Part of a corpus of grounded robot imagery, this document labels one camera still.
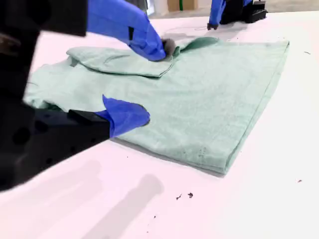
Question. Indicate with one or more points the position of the brown cardboard box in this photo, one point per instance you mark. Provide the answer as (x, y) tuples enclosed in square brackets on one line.
[(185, 5)]

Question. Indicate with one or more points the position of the pale green T-shirt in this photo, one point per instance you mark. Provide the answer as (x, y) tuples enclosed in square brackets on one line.
[(199, 99)]

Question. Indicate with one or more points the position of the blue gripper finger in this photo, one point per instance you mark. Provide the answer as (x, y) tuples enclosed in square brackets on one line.
[(139, 27), (124, 117), (217, 12)]

